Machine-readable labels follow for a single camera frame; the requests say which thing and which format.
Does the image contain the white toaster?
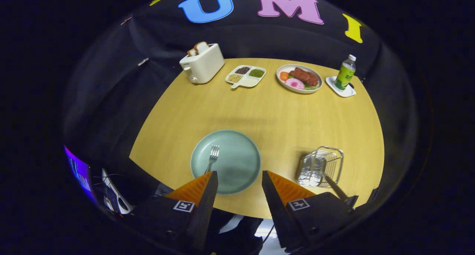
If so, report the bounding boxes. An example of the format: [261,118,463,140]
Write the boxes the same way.
[179,43,225,85]

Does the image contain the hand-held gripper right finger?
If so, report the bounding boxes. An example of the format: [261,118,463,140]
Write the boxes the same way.
[262,170,359,253]

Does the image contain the wooden handle metal fork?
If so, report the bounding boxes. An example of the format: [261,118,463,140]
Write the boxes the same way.
[204,144,220,174]

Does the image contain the white square coaster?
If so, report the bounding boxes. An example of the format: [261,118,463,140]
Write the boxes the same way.
[325,76,357,98]

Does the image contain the metal wire cutlery basket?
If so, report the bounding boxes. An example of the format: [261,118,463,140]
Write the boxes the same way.
[296,146,344,189]

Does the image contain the white curved object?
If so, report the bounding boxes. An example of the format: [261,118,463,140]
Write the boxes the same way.
[102,169,133,215]

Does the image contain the brown meat pieces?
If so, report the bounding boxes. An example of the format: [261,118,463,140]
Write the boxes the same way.
[289,67,319,87]

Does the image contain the green label plastic bottle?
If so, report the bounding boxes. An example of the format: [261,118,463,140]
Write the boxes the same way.
[334,55,357,91]

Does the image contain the glowing purple screen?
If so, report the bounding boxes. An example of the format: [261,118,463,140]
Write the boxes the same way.
[63,146,93,202]

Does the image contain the pale green round plate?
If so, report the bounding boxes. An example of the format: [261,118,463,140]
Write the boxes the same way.
[190,130,262,195]

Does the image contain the white oval food plate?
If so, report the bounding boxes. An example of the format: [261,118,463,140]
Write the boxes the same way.
[276,64,323,94]

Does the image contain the white compartment tray with beans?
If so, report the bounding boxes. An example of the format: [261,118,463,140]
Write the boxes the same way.
[225,65,266,89]

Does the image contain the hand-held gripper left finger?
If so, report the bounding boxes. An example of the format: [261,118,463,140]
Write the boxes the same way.
[132,171,219,253]

